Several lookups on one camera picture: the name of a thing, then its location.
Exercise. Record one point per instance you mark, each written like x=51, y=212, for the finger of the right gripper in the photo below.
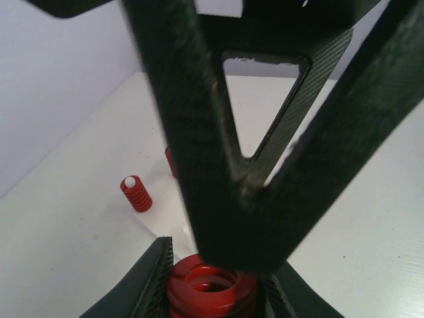
x=380, y=88
x=238, y=222

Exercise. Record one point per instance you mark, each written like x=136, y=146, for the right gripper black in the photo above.
x=345, y=12

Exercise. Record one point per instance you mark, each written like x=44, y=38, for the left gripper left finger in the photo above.
x=140, y=293

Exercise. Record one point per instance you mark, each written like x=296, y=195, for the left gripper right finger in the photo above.
x=284, y=293

